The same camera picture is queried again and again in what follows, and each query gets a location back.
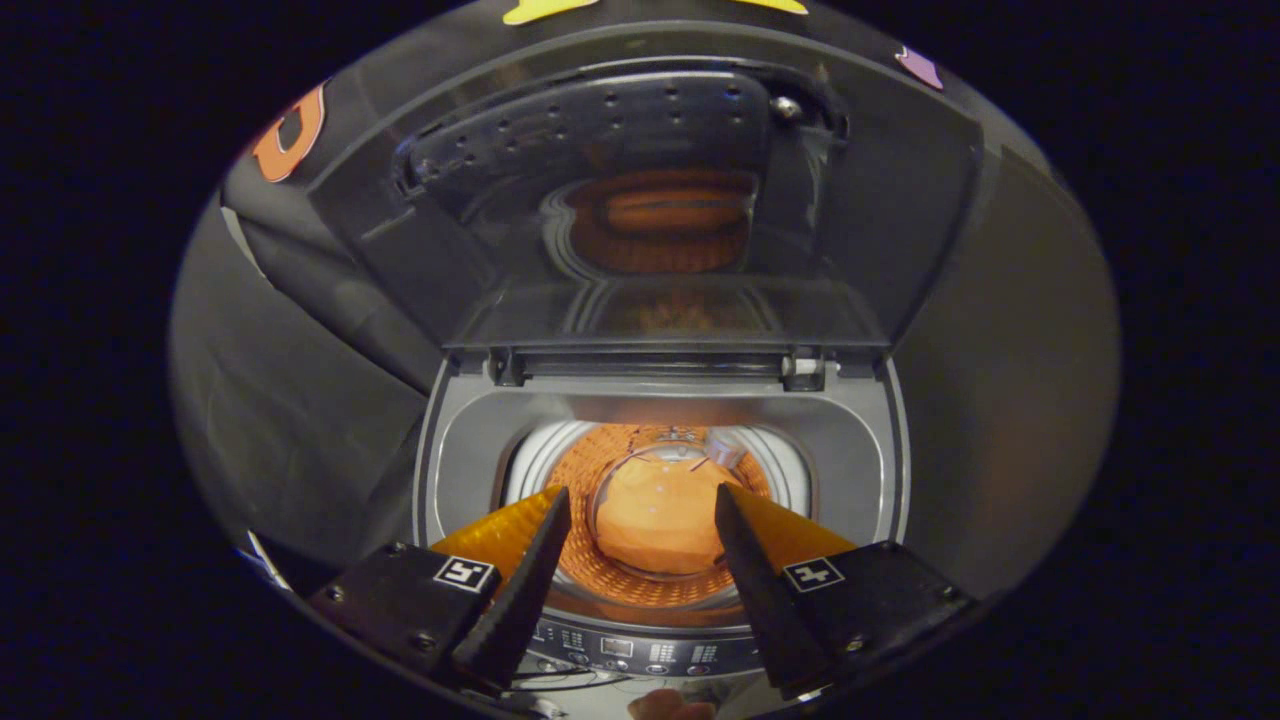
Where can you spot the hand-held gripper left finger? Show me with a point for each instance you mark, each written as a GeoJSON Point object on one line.
{"type": "Point", "coordinates": [520, 600]}

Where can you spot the orange polo shirt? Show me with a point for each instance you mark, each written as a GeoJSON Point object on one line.
{"type": "Point", "coordinates": [650, 520]}

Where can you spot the dark washing machine lid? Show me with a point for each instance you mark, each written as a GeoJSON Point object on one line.
{"type": "Point", "coordinates": [880, 200]}

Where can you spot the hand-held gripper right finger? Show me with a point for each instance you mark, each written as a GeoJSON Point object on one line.
{"type": "Point", "coordinates": [765, 600]}

